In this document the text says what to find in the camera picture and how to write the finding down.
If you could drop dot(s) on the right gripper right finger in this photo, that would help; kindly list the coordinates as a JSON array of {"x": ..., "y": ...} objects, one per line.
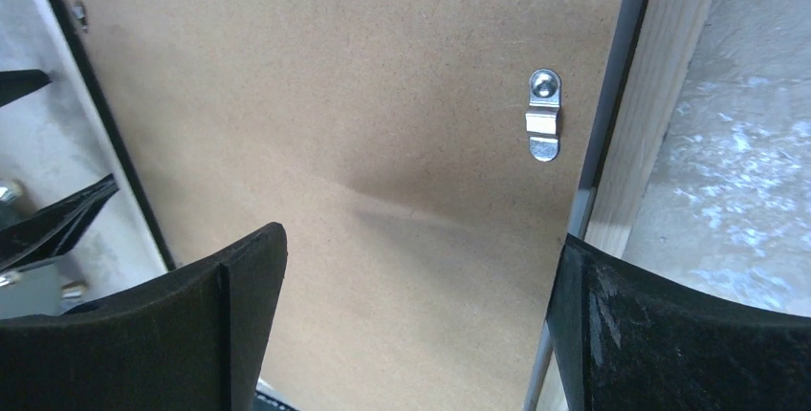
[{"x": 626, "y": 338}]

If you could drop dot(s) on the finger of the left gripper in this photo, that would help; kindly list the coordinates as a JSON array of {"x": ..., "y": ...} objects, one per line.
[
  {"x": 16, "y": 84},
  {"x": 55, "y": 229}
]

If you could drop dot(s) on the brown cardboard backing board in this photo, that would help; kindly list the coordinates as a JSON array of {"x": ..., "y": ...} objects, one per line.
[{"x": 348, "y": 110}]

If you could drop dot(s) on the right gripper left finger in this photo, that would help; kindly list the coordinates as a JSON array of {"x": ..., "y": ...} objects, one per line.
[{"x": 191, "y": 339}]

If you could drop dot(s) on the silver metal turn clip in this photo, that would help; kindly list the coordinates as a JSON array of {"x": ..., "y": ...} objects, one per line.
[{"x": 542, "y": 117}]

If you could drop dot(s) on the black wooden picture frame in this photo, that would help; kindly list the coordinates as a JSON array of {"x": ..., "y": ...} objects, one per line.
[{"x": 652, "y": 110}]

